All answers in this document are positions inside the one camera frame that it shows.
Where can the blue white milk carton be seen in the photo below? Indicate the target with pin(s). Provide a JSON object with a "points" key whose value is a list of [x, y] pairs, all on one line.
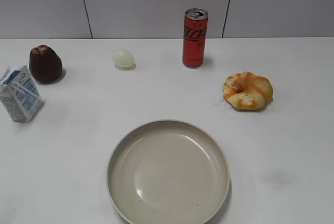
{"points": [[19, 94]]}

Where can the beige round plate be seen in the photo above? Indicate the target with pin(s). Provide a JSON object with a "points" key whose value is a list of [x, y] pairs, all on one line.
{"points": [[167, 171]]}

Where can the white egg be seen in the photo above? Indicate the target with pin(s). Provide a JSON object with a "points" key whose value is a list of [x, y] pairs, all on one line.
{"points": [[123, 58]]}

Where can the red soda can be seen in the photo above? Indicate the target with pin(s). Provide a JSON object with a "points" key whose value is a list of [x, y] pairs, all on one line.
{"points": [[194, 38]]}

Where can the orange glazed donut bread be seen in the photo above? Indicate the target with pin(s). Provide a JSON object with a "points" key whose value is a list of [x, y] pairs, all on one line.
{"points": [[247, 91]]}

